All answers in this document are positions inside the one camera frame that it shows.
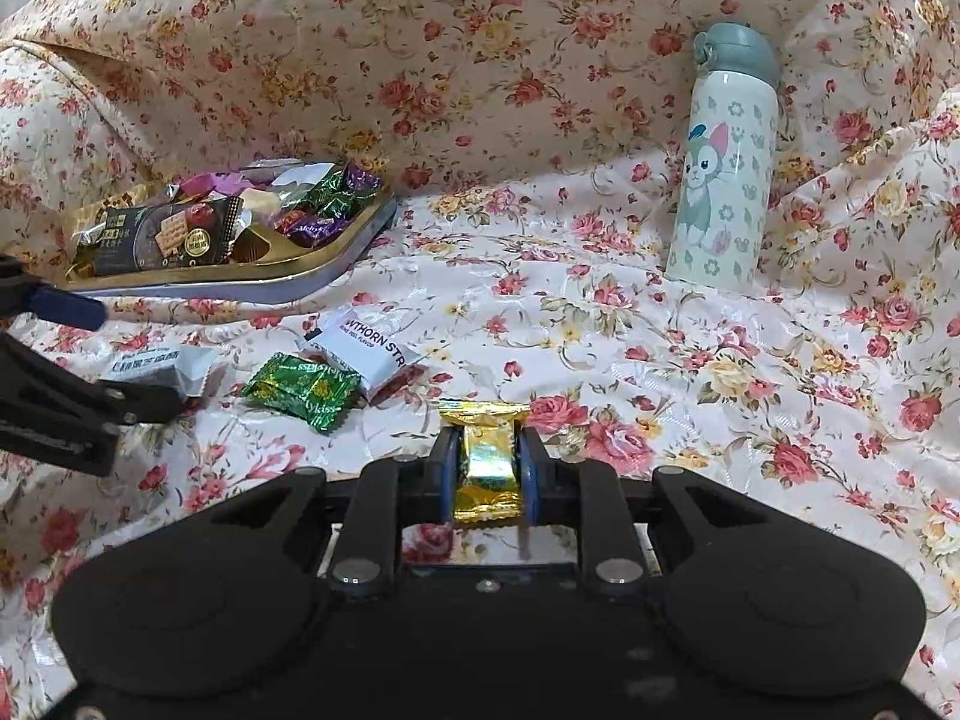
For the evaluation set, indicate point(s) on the gold candy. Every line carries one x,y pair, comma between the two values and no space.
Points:
486,465

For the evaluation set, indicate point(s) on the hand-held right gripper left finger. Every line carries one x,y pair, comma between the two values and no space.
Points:
448,476

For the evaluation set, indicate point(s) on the white sesame snack packet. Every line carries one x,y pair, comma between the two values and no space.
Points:
161,367

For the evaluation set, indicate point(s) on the gold tray with purple rim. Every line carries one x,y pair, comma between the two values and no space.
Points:
300,262

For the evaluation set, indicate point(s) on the black biscuit packet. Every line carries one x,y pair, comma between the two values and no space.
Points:
169,236

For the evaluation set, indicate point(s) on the pile of assorted wrapped candies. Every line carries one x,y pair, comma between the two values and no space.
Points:
300,202

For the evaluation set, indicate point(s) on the cartoon cat water bottle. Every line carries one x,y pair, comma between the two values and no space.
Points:
720,180

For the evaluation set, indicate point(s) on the white and red snack packet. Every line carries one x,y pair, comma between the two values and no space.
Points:
371,352

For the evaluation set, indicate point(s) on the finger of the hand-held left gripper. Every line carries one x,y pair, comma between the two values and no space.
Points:
67,307
75,409

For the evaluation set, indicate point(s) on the green wrapped candy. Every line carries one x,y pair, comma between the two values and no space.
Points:
307,390

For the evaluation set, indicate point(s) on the floral bedspread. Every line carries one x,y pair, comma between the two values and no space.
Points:
562,330

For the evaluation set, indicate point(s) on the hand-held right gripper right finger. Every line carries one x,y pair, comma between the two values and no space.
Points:
529,476

